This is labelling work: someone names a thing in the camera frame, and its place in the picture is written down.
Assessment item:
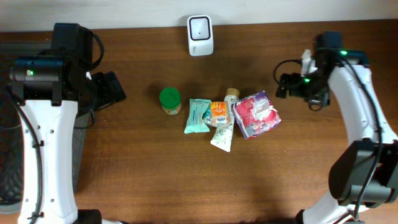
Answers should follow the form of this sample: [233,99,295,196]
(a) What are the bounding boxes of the green bottle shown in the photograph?
[159,87,181,115]

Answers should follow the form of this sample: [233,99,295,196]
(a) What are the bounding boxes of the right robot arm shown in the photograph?
[274,32,397,223]

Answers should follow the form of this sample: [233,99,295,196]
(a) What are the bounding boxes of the orange snack packet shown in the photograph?
[210,101,229,127]

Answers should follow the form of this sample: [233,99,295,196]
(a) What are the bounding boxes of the black cable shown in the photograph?
[272,48,384,222]
[6,30,106,224]

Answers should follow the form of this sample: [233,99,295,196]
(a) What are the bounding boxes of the teal wipes packet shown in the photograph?
[184,99,211,134]

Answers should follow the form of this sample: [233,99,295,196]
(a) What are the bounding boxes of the white tube with cork cap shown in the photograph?
[210,88,240,152]

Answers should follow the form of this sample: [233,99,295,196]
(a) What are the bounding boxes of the right black cable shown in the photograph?
[272,48,384,222]

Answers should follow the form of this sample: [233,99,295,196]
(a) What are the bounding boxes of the left black cable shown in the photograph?
[6,30,106,224]

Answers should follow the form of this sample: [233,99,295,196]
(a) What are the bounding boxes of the small teal gum pack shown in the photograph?
[203,108,212,126]

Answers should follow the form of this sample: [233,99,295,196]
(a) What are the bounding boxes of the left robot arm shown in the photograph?
[7,23,126,223]

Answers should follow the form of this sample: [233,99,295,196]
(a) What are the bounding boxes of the white barcode scanner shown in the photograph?
[187,15,214,57]

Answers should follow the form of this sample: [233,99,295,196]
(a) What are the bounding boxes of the grey plastic mesh basket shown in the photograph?
[0,39,91,215]

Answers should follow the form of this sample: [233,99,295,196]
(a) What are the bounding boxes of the red purple tissue pack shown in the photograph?
[231,90,282,139]

